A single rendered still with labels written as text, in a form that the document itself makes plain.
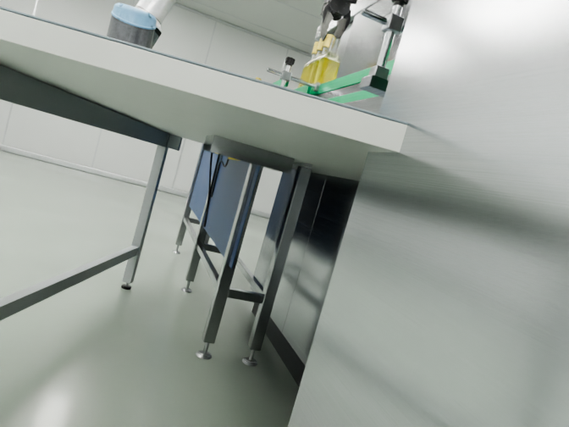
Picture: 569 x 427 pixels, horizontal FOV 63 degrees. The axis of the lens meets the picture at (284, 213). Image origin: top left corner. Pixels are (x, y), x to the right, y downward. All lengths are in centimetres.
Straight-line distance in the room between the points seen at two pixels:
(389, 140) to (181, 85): 24
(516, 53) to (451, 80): 8
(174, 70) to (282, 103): 12
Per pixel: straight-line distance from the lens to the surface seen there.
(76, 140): 741
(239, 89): 53
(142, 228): 213
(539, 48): 43
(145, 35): 140
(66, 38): 60
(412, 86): 56
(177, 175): 737
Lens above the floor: 65
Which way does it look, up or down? 4 degrees down
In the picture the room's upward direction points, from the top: 16 degrees clockwise
